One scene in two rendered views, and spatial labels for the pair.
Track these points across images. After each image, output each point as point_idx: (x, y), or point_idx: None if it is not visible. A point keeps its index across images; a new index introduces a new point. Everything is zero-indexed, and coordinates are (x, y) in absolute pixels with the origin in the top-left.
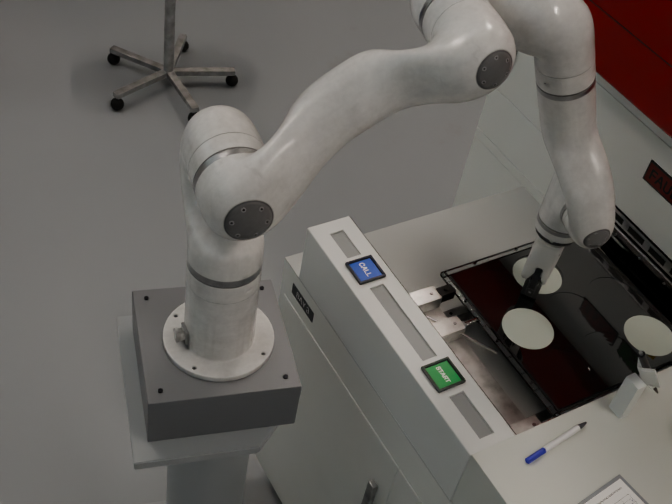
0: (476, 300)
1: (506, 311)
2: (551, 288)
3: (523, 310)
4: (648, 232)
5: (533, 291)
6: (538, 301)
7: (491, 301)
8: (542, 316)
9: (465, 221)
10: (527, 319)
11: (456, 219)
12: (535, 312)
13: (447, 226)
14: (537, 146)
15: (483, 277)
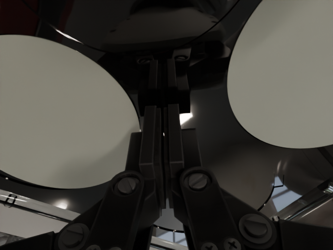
0: (266, 209)
1: (276, 149)
2: (61, 65)
3: (246, 111)
4: None
5: (199, 150)
6: (169, 83)
7: (250, 185)
8: (244, 40)
9: (3, 213)
10: (287, 85)
11: (14, 221)
12: (235, 73)
13: (41, 224)
14: None
15: (175, 218)
